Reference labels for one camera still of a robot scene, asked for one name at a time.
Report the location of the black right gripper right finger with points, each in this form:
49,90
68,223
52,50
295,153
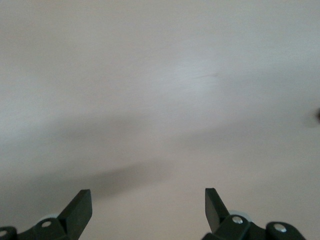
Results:
220,220

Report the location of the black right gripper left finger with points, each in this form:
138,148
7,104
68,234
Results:
72,217

